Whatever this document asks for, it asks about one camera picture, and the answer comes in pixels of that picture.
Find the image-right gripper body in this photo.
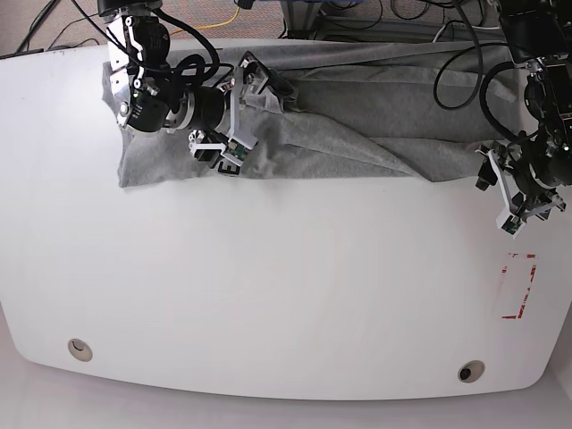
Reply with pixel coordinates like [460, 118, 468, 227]
[476, 142, 571, 223]

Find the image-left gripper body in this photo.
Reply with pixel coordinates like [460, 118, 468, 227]
[164, 51, 271, 157]

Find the grey t-shirt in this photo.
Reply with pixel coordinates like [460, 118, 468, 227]
[99, 40, 528, 190]

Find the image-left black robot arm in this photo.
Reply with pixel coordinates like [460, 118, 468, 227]
[97, 1, 297, 174]

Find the red tape rectangle marking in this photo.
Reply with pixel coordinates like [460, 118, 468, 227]
[495, 253, 538, 320]

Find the right table grommet hole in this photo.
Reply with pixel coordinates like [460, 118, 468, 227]
[458, 360, 485, 383]

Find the table grommet hole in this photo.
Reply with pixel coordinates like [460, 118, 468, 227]
[458, 360, 485, 383]
[68, 339, 93, 362]

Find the left table grommet hole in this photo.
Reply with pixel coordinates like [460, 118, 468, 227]
[68, 339, 93, 362]

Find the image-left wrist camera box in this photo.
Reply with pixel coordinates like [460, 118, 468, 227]
[219, 138, 257, 167]

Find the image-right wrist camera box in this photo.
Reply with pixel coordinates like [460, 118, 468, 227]
[496, 213, 526, 238]

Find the aluminium frame stand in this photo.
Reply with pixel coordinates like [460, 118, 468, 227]
[279, 1, 506, 43]

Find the yellow cable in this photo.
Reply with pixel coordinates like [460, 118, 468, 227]
[169, 4, 242, 37]

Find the black floor cable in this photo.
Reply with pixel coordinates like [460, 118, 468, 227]
[15, 0, 122, 53]

